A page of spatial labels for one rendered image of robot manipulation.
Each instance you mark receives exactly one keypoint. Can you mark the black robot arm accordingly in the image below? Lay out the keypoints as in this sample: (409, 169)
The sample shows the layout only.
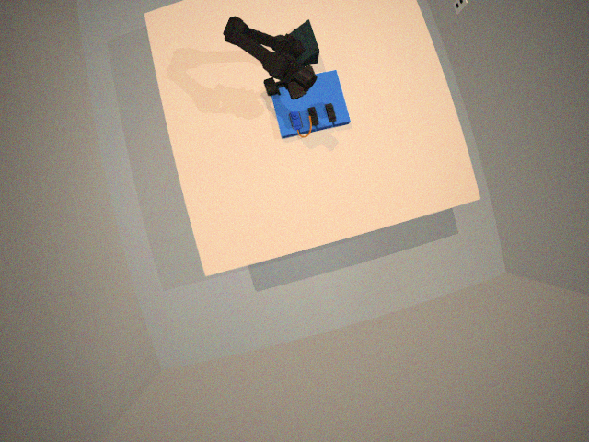
(278, 63)

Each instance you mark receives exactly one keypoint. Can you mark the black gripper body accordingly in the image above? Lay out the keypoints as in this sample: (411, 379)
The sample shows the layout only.
(272, 87)

